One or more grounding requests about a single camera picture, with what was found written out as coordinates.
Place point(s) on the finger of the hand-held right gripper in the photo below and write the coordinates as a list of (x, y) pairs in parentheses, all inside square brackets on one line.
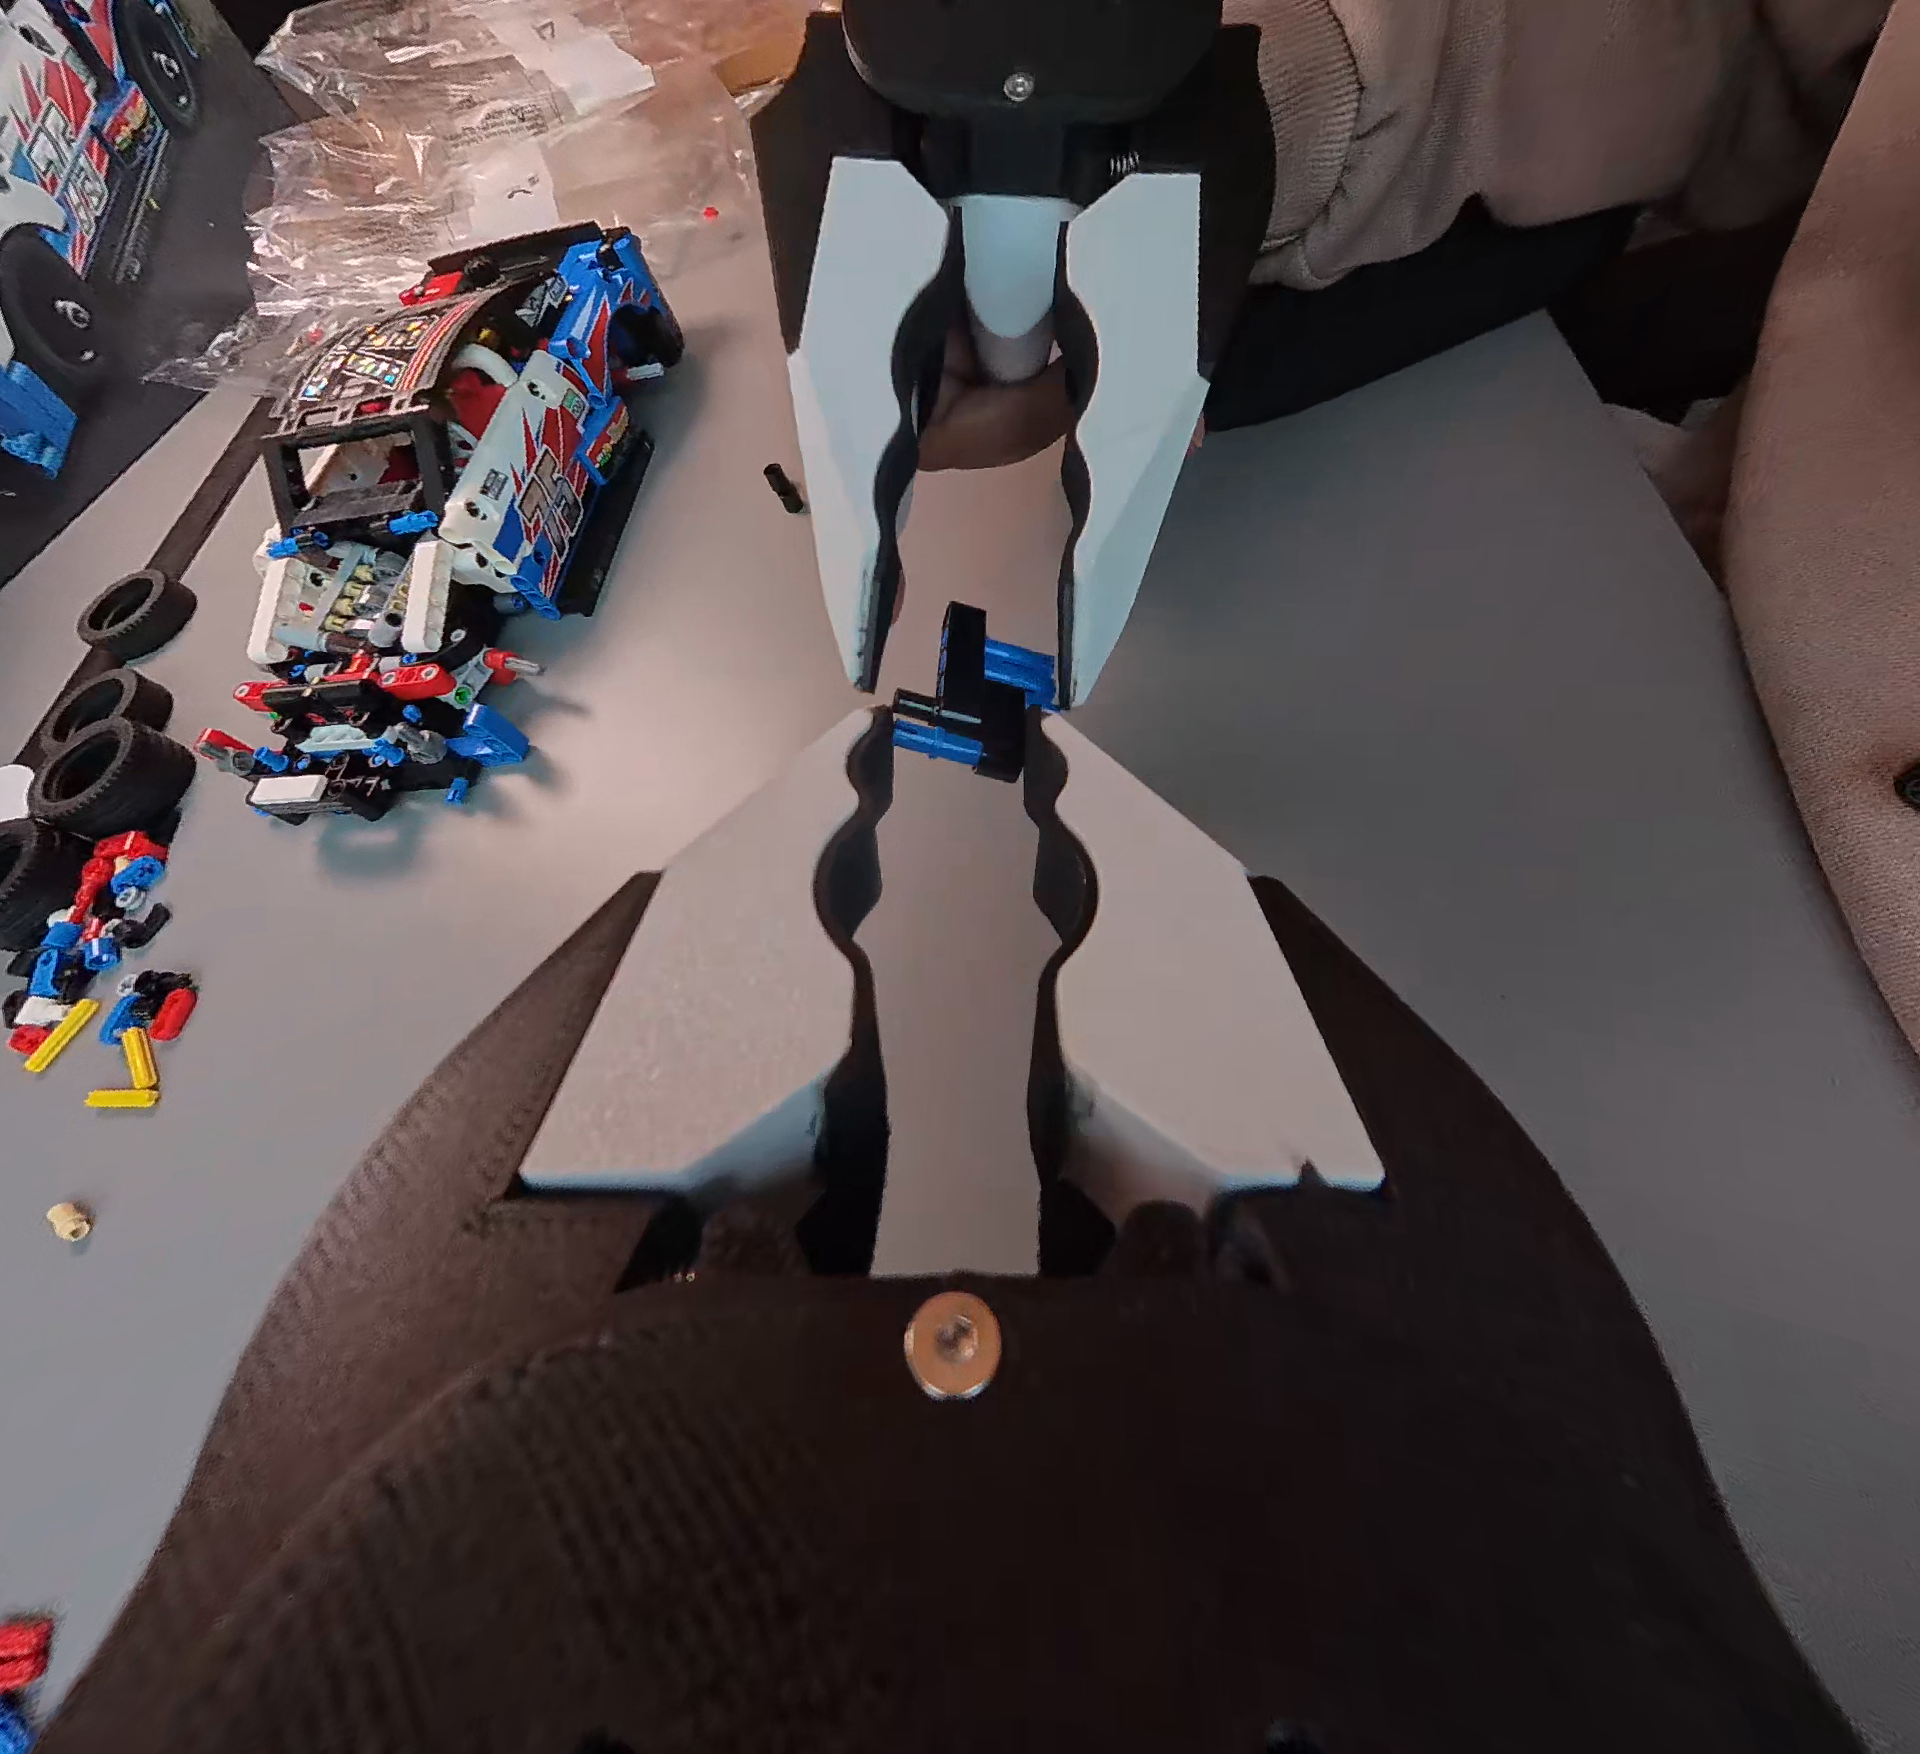
[(848, 359), (1149, 359)]

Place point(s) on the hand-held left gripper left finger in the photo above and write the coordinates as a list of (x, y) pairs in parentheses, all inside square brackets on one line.
[(691, 1019)]

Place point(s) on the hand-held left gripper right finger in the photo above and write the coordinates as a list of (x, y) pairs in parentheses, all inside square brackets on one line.
[(1214, 1019)]

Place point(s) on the black beam with blue pins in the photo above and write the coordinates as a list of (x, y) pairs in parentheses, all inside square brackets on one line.
[(961, 689)]

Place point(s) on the person's right forearm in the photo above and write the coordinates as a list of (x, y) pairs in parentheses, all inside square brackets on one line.
[(1500, 58)]

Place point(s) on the grey desk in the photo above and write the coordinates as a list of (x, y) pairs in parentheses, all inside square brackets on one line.
[(1500, 734)]

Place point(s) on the person's right hand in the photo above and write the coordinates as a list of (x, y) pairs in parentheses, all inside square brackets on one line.
[(990, 427)]

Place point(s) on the small black pin connector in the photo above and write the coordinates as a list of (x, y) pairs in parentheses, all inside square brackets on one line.
[(780, 487)]

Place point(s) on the toy brick race car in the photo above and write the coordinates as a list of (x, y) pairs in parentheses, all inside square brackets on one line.
[(524, 478)]

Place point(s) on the crumpled clear plastic bag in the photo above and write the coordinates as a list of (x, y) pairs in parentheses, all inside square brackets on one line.
[(450, 88)]

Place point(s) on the pile of mixed coloured pieces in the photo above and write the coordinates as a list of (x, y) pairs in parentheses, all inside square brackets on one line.
[(91, 945)]

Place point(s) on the small tan bushing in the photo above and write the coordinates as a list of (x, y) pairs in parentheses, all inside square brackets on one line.
[(69, 1220)]

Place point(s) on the person's torso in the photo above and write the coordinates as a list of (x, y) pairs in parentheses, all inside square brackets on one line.
[(1831, 584)]

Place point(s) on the black toy car box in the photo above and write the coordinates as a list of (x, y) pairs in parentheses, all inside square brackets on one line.
[(61, 208)]

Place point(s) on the pile of blue red pins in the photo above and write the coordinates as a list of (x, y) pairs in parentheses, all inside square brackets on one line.
[(22, 1649)]

